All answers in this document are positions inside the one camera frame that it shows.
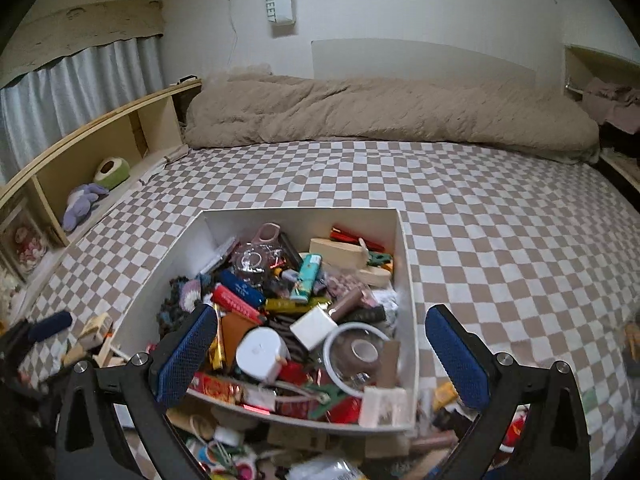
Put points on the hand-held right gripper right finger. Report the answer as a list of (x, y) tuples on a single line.
[(455, 357)]

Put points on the brown tape roll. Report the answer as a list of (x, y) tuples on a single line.
[(362, 353)]

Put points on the yellow tube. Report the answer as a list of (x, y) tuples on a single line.
[(295, 305)]

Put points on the beige curtain valance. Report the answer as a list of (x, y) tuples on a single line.
[(85, 35)]

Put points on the white hanging SWEET sign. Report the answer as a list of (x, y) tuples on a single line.
[(278, 5)]

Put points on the blue metallic tube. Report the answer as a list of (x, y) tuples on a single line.
[(240, 288)]

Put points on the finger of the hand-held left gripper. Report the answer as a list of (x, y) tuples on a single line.
[(50, 326)]

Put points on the beige duvet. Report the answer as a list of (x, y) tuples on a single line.
[(375, 115)]

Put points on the clear glass jar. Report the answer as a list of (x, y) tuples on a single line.
[(252, 262)]

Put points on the brown leather case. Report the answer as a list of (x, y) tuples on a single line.
[(237, 335)]

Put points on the white cardboard box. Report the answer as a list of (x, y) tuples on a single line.
[(135, 305)]

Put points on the green round plush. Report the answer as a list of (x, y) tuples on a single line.
[(112, 173)]

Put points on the wooden bedside shelf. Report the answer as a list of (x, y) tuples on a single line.
[(155, 120)]

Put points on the purple plush toy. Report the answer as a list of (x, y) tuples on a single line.
[(82, 207)]

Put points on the dark crochet piece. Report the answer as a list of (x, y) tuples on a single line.
[(175, 305)]

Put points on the small black shelf item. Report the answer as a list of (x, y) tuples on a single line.
[(187, 79)]

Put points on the white round device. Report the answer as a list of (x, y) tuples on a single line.
[(260, 355)]

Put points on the brown cardboard tube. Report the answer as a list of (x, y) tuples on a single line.
[(389, 365)]

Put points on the grey curtain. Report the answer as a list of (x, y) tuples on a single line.
[(75, 90)]

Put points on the framed doll picture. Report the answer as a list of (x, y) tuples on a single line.
[(25, 245)]

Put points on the white blue printed sachet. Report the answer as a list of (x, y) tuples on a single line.
[(325, 470)]

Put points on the pink clothes pile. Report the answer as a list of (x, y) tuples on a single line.
[(612, 105)]

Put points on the white cube adapter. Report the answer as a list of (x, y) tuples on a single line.
[(312, 328)]

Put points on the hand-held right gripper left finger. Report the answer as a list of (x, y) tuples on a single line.
[(185, 355)]

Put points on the pink brown cylinder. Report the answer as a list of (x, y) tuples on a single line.
[(348, 304)]

